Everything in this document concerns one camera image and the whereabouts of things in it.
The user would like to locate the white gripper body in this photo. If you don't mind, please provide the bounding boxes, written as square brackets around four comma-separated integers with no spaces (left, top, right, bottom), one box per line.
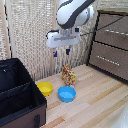
[45,27,81,50]

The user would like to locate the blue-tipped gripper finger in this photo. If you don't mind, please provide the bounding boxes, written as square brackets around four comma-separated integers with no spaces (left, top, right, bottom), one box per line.
[52,48,59,58]
[65,47,72,56]

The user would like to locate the dark brown drawer cabinet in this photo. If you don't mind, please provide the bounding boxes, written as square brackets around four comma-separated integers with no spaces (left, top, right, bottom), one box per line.
[86,9,128,83]

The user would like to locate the colourful patterned snack bag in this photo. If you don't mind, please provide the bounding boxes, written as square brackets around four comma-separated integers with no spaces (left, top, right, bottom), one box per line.
[61,64,77,88]

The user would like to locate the beige bamboo blind screen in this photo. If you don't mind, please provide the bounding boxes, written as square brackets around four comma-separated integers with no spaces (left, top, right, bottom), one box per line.
[0,0,101,82]

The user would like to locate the yellow plastic bowl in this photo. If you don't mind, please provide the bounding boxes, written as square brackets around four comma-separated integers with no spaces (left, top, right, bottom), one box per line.
[36,81,54,98]

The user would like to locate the blue plastic bowl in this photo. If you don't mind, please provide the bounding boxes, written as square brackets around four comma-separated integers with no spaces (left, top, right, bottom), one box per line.
[57,85,77,103]

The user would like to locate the black fabric storage box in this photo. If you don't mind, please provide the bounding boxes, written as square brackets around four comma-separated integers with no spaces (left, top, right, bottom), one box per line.
[0,57,48,128]

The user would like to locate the silver bottom drawer handle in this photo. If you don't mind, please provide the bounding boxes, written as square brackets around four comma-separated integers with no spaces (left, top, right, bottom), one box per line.
[96,54,121,67]

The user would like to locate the silver drawer handle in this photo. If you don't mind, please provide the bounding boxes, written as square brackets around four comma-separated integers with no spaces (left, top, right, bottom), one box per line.
[96,54,121,67]
[105,28,128,36]

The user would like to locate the thin black cable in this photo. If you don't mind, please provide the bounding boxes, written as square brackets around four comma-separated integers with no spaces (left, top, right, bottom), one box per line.
[79,15,128,37]

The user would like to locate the silver upper drawer handle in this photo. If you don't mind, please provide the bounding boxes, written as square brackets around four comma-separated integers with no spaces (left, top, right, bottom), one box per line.
[105,28,128,36]

